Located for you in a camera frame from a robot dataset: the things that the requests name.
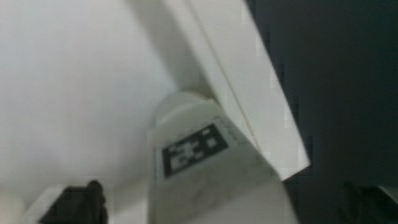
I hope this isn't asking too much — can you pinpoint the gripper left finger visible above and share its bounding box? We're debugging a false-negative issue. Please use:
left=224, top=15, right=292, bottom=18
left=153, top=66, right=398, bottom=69
left=24, top=180, right=109, bottom=224

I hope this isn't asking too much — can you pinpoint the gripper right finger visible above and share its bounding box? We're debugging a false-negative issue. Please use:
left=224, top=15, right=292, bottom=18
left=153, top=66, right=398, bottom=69
left=343, top=182, right=398, bottom=224

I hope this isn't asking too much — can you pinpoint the white leg with tag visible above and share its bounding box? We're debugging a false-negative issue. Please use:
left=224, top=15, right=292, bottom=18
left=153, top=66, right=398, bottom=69
left=148, top=92, right=299, bottom=224

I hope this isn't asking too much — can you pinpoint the white square tabletop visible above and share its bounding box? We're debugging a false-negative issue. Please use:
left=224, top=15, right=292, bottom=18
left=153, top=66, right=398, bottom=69
left=0, top=0, right=310, bottom=224

